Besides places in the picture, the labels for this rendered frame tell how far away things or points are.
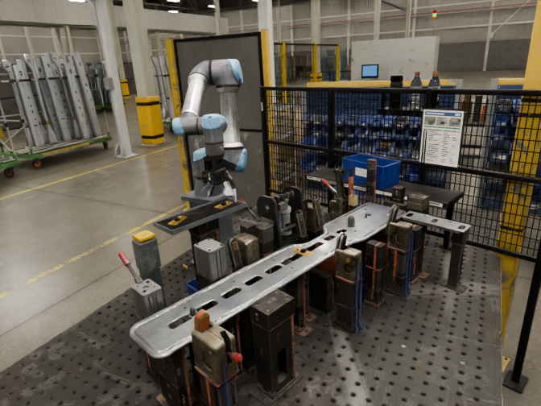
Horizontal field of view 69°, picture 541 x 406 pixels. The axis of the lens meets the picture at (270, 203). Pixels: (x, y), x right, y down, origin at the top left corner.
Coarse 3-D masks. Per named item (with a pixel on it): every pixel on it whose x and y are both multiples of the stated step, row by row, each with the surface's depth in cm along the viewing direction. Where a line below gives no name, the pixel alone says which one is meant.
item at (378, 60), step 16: (432, 16) 731; (432, 32) 740; (352, 48) 795; (368, 48) 780; (384, 48) 766; (400, 48) 752; (416, 48) 739; (432, 48) 726; (352, 64) 805; (368, 64) 788; (384, 64) 775; (400, 64) 762; (416, 64) 748; (432, 64) 735; (352, 80) 815; (368, 80) 800; (384, 80) 785
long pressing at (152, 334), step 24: (360, 216) 189; (384, 216) 187; (312, 240) 165; (336, 240) 165; (360, 240) 165; (264, 264) 149; (288, 264) 148; (312, 264) 147; (216, 288) 134; (240, 288) 134; (264, 288) 133; (168, 312) 123; (216, 312) 122; (240, 312) 123; (144, 336) 112; (168, 336) 112
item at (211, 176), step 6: (204, 156) 154; (210, 156) 155; (216, 156) 153; (222, 156) 155; (204, 162) 154; (210, 162) 154; (216, 162) 155; (204, 168) 155; (210, 168) 155; (216, 168) 156; (222, 168) 158; (210, 174) 154; (216, 174) 153; (222, 174) 157; (204, 180) 158; (210, 180) 157; (216, 180) 155; (222, 180) 158
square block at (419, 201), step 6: (408, 198) 195; (414, 198) 192; (420, 198) 191; (426, 198) 192; (408, 204) 195; (414, 204) 193; (420, 204) 191; (426, 204) 193; (408, 210) 197; (414, 210) 195; (420, 210) 192; (426, 210) 196; (408, 216) 198
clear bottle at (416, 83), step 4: (416, 72) 214; (416, 76) 214; (412, 80) 216; (416, 80) 214; (420, 80) 215; (412, 84) 216; (416, 84) 214; (420, 84) 214; (412, 88) 216; (416, 88) 215; (420, 88) 215; (412, 96) 217; (416, 96) 216; (412, 100) 218; (416, 100) 217; (420, 100) 218; (412, 104) 218; (416, 104) 218; (420, 104) 219; (412, 108) 219; (416, 108) 218
